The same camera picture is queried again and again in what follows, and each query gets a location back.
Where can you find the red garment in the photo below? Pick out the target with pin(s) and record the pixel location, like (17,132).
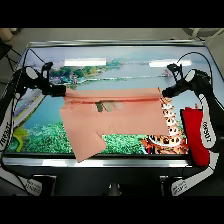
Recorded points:
(195,133)

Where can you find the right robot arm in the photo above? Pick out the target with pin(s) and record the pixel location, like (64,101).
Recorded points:
(207,126)

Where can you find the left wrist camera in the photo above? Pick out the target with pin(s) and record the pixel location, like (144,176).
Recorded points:
(46,68)

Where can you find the salmon pink T-shirt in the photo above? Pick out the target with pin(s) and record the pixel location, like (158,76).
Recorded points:
(113,116)

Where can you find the silver frame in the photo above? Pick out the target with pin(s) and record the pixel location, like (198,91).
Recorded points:
(100,166)

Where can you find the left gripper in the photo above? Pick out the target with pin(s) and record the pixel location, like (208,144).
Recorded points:
(56,90)

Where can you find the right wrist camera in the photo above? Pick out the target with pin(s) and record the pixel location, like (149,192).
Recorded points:
(175,70)

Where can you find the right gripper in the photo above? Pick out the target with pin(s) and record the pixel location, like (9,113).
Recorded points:
(171,90)

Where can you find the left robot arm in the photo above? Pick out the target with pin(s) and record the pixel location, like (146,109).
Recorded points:
(6,110)

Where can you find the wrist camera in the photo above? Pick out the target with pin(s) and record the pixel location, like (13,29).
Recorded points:
(175,70)
(46,68)

